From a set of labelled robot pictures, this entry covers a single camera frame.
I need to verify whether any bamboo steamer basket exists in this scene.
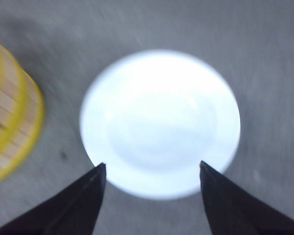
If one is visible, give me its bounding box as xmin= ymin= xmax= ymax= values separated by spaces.
xmin=0 ymin=36 xmax=30 ymax=147
xmin=0 ymin=73 xmax=44 ymax=181

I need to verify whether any white ceramic plate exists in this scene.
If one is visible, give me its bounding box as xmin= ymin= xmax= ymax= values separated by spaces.
xmin=79 ymin=49 xmax=241 ymax=200

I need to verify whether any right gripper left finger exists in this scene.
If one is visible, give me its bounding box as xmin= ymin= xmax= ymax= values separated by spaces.
xmin=0 ymin=163 xmax=106 ymax=235

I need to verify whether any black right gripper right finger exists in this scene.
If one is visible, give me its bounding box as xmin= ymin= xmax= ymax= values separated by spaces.
xmin=200 ymin=161 xmax=294 ymax=235

